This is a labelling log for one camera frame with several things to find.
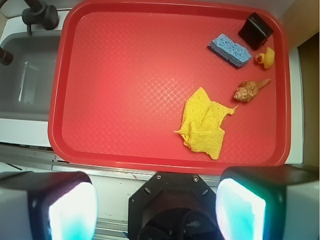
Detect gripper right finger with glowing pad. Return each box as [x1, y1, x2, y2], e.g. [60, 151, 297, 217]
[215, 165, 320, 240]

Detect yellow rubber duck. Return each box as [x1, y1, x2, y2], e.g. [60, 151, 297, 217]
[254, 47, 275, 69]

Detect black toy faucet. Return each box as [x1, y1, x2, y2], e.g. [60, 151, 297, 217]
[21, 0, 59, 36]

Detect brown spiral seashell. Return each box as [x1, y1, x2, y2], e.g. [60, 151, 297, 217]
[233, 78, 271, 102]

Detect red plastic tray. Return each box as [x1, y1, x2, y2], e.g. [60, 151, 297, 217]
[48, 0, 291, 174]

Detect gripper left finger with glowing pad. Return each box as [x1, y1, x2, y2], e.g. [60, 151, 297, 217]
[0, 171, 98, 240]

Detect black box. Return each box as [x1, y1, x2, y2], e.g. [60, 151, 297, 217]
[238, 12, 274, 50]

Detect grey toy sink basin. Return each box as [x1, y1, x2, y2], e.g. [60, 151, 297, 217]
[0, 12, 66, 147]

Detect blue sponge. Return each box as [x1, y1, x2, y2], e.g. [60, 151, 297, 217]
[208, 33, 252, 68]

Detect yellow knitted cloth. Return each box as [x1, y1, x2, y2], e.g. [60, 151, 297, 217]
[174, 87, 237, 161]

